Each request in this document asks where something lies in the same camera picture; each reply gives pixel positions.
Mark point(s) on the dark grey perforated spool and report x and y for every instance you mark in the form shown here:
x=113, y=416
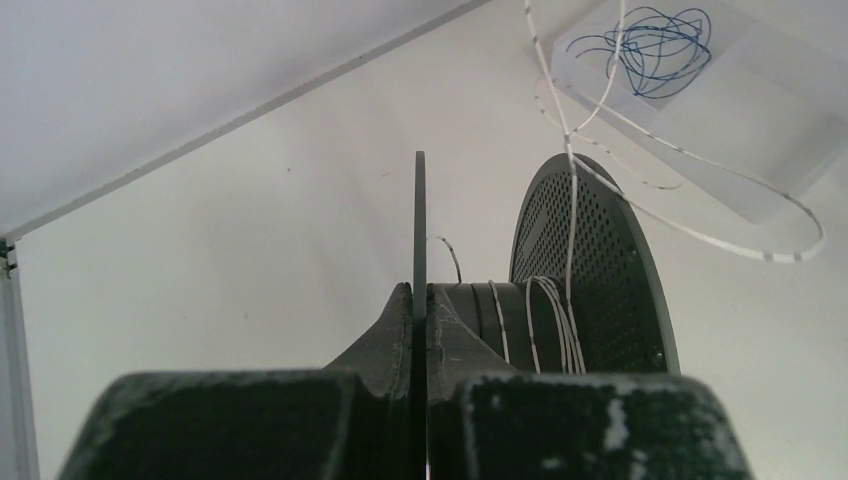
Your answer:
x=583, y=294

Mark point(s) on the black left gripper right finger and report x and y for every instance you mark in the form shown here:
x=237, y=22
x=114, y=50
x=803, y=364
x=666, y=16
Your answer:
x=487, y=420

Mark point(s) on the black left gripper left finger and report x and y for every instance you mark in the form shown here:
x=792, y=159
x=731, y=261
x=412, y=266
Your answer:
x=348, y=420

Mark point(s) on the clear plastic two-compartment tray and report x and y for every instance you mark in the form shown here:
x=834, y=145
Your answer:
x=746, y=112

